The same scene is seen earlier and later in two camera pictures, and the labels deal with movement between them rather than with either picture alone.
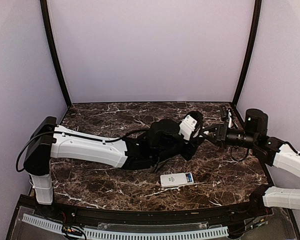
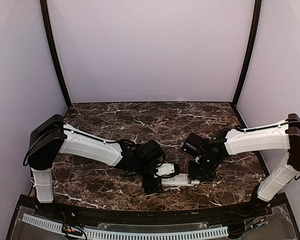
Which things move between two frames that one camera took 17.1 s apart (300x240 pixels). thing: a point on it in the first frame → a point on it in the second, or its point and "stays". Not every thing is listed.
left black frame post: (44, 5) stays
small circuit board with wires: (69, 231) stays
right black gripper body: (222, 137) → (204, 169)
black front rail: (48, 207) stays
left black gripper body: (188, 154) → (147, 185)
